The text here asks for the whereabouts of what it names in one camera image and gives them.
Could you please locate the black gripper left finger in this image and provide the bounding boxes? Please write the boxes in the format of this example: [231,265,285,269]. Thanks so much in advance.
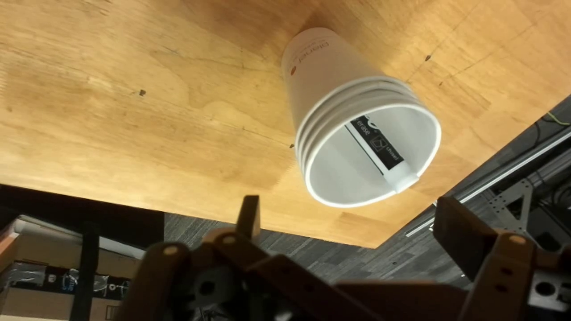
[112,194,358,321]

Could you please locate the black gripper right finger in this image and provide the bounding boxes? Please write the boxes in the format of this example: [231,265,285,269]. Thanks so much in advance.
[431,194,571,321]

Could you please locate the black dry erase marker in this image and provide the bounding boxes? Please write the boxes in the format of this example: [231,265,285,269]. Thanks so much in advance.
[347,114,420,192]

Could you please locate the white disposable cup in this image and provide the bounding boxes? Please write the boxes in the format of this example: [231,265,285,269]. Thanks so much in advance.
[294,80,431,171]
[278,25,415,153]
[301,94,445,210]

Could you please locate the aluminium frame rail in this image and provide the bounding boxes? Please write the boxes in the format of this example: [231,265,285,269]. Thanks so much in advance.
[404,121,571,240]

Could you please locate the strapped cardboard box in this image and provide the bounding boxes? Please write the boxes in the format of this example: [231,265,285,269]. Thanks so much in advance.
[0,212,145,321]

